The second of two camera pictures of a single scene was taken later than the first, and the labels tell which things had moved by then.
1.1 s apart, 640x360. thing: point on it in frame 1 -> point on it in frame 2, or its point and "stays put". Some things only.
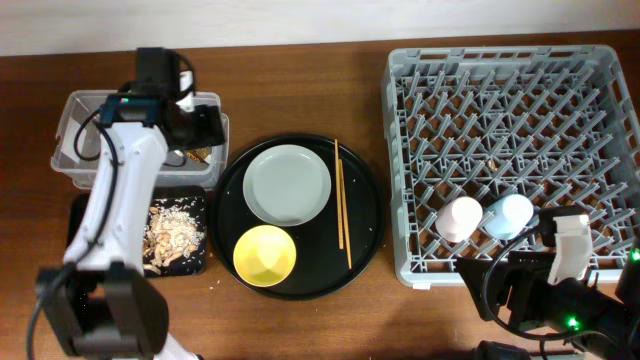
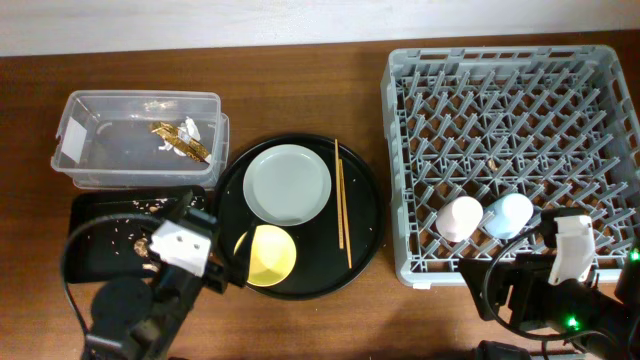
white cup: [457, 220] stays put
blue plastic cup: [509, 217] stays put
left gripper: [208, 127] -> [242, 258]
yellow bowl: [264, 255] stays put
